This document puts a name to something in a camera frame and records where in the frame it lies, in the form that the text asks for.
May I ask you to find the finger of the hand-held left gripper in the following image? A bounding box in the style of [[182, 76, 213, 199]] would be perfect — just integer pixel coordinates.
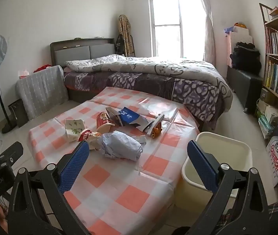
[[0, 141, 24, 167]]

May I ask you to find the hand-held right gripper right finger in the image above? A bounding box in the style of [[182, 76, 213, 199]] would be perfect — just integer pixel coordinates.
[[187, 140, 278, 235]]

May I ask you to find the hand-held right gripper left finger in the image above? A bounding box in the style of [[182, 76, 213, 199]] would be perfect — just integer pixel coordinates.
[[7, 141, 90, 235]]

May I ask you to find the cream plastic bin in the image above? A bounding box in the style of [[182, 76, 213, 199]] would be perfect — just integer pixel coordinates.
[[176, 132, 253, 211]]

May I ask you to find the red white wrapper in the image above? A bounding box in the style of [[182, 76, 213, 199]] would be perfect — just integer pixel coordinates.
[[78, 129, 102, 151]]

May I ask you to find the floral white paper cup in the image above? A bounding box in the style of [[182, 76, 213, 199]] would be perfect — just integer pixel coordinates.
[[65, 118, 85, 143]]

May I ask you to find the white plastic bag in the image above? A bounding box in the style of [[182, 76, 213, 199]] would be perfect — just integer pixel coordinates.
[[97, 131, 147, 161]]

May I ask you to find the white orange snack packet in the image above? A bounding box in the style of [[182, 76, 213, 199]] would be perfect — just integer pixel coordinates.
[[144, 114, 165, 137]]

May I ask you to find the blue white carton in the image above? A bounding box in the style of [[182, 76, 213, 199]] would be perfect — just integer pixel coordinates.
[[105, 107, 151, 133]]

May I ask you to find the small black bin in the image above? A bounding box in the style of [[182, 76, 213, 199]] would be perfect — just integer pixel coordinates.
[[8, 99, 29, 128]]

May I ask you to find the orange white checkered tablecloth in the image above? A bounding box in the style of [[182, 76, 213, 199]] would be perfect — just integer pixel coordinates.
[[29, 86, 200, 235]]

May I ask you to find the grey checked cloth covered stand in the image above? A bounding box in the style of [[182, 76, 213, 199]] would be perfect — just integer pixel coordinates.
[[16, 65, 69, 120]]

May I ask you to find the purple patterned bed sheet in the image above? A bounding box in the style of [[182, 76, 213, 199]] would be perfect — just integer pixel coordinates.
[[63, 71, 227, 130]]

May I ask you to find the pile of books and packets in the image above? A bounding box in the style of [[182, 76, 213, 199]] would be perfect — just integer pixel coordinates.
[[256, 99, 278, 140]]

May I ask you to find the dark storage bench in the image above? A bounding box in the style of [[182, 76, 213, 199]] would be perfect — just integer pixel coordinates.
[[227, 66, 263, 114]]

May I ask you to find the red cloth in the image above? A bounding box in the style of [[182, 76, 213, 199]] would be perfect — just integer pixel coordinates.
[[33, 64, 52, 73]]

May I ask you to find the grey cartoon print duvet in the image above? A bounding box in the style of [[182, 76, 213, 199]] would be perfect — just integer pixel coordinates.
[[64, 54, 234, 103]]

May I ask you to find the row of upright books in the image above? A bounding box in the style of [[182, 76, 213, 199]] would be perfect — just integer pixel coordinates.
[[264, 59, 278, 97], [266, 26, 278, 55]]

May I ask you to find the dark bed with grey headboard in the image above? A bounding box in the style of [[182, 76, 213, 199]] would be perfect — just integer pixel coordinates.
[[50, 38, 234, 133]]

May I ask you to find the pile of black clothes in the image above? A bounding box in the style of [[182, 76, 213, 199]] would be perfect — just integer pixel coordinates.
[[229, 42, 262, 75]]

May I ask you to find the black hanging bag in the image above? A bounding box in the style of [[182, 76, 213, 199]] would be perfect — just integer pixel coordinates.
[[115, 33, 127, 54]]

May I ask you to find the white cabinet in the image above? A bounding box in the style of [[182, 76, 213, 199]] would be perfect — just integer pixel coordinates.
[[225, 27, 253, 66]]

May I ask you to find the white curtain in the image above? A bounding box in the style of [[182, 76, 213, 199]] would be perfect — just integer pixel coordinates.
[[198, 0, 216, 69]]

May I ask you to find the window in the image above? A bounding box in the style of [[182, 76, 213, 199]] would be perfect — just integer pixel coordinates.
[[149, 0, 206, 60]]

